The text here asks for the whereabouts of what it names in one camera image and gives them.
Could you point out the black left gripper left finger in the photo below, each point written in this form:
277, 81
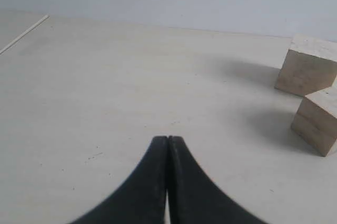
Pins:
141, 198

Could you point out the second largest wooden cube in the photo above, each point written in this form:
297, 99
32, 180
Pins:
315, 120

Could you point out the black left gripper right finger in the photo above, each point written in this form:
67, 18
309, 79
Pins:
193, 196

